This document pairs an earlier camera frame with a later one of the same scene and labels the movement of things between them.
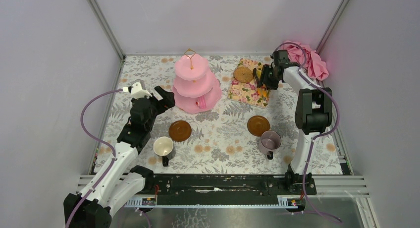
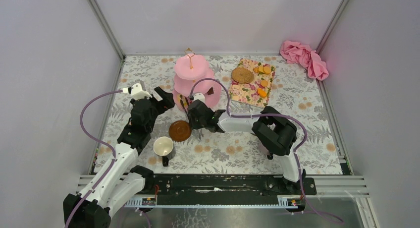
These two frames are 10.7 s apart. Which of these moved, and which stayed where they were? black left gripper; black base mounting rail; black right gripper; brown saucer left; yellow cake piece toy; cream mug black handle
Moved: black right gripper; yellow cake piece toy
Stayed: black base mounting rail; black left gripper; cream mug black handle; brown saucer left
